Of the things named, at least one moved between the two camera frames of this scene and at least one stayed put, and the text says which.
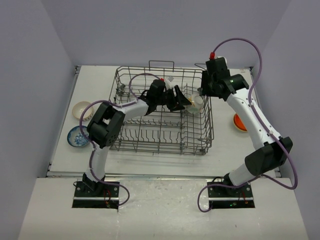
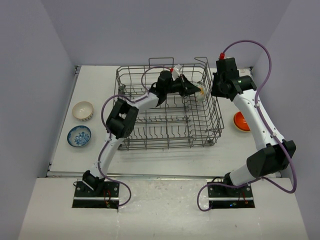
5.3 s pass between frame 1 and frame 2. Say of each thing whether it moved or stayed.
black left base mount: stayed
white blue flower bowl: stayed
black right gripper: moved
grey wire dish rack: moved
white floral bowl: moved
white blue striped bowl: stayed
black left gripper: moved
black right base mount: stayed
